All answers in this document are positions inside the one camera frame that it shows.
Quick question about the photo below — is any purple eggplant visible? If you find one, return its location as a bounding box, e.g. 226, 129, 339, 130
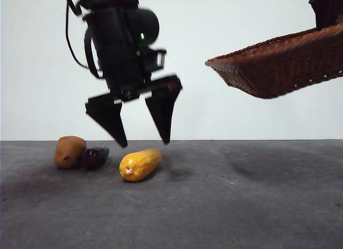
81, 145, 110, 170

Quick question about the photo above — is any yellow corn cob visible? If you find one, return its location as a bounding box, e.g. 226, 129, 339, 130
119, 148, 162, 182

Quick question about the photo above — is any brown potato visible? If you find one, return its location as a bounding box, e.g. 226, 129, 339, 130
54, 135, 87, 170

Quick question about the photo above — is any brown wicker basket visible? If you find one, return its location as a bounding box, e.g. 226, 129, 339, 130
205, 20, 343, 99

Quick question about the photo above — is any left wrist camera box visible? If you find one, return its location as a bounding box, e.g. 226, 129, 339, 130
146, 48, 167, 72

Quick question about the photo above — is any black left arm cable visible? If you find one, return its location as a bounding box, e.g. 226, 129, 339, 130
62, 0, 91, 70

